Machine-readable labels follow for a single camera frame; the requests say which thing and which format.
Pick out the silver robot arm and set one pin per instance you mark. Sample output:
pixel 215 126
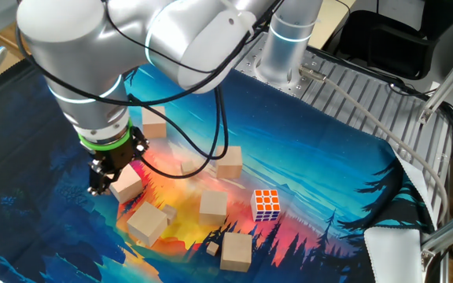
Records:
pixel 73 47

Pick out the black office chair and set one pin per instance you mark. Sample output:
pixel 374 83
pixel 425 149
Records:
pixel 387 43

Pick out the Rubik's cube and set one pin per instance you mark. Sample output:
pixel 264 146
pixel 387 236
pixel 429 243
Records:
pixel 265 205

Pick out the forest sunset printed cloth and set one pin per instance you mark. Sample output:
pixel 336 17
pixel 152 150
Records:
pixel 309 157

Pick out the aluminium frame bar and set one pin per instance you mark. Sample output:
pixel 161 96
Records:
pixel 448 82
pixel 450 232

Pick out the large wooden cube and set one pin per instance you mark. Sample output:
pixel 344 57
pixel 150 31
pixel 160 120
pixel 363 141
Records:
pixel 236 251
pixel 127 184
pixel 230 167
pixel 146 223
pixel 212 207
pixel 155 126

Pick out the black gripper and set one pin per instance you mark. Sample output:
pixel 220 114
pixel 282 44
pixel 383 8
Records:
pixel 116 159

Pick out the small wooden cube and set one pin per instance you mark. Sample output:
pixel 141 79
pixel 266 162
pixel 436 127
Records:
pixel 187 167
pixel 170 213
pixel 212 248

